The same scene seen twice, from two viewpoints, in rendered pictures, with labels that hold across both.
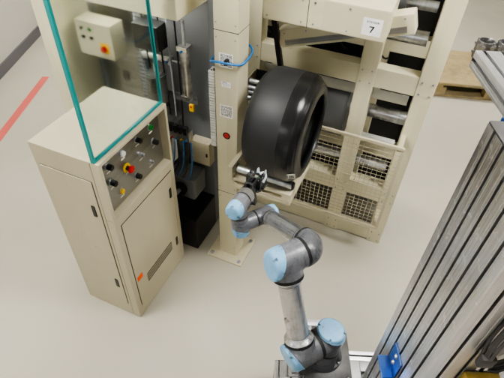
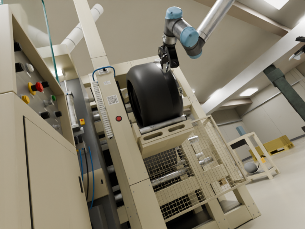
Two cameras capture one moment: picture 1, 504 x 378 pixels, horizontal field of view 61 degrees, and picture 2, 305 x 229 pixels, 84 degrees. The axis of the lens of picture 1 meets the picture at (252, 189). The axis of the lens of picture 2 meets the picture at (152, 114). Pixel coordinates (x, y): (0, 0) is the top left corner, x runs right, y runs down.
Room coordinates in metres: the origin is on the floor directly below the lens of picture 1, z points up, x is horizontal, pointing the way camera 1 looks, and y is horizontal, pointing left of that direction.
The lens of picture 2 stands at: (0.95, 0.63, 0.56)
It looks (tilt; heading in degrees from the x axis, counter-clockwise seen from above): 22 degrees up; 322
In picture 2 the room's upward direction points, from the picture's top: 23 degrees counter-clockwise
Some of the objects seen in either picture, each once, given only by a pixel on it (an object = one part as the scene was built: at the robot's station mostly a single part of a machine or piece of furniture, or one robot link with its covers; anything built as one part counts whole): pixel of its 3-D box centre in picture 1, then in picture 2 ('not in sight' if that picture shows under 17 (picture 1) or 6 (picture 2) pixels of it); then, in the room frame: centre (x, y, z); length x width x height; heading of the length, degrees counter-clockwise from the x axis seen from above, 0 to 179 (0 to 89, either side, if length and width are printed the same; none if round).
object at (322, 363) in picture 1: (325, 349); not in sight; (0.86, -0.34, 0.77); 0.15 x 0.15 x 0.10
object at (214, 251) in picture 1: (231, 246); not in sight; (1.99, 0.13, 0.01); 0.27 x 0.27 x 0.02; 68
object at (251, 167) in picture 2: not in sight; (248, 158); (2.90, -2.58, 0.40); 0.60 x 0.35 x 0.80; 0
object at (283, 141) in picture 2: not in sight; (270, 148); (4.64, -7.30, 0.25); 1.45 x 1.04 x 0.50; 179
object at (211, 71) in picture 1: (215, 109); (102, 108); (2.00, 0.22, 1.19); 0.05 x 0.04 x 0.48; 158
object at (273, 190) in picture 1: (262, 184); (165, 133); (1.79, -0.06, 0.84); 0.36 x 0.09 x 0.06; 68
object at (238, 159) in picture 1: (244, 153); (136, 139); (1.98, 0.05, 0.90); 0.40 x 0.03 x 0.10; 158
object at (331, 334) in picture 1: (328, 337); not in sight; (0.85, -0.33, 0.88); 0.13 x 0.12 x 0.14; 121
